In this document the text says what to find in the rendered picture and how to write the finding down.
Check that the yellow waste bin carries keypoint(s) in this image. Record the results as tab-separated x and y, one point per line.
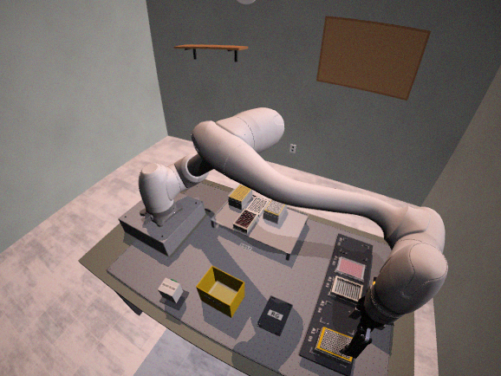
206	283

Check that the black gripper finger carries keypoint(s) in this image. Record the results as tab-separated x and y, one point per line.
358	343
355	314

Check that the black flat pad with label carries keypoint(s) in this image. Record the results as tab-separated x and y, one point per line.
275	315

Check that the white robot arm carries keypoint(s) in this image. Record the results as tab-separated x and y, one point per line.
411	276

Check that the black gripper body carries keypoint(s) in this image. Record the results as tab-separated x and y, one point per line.
368	321

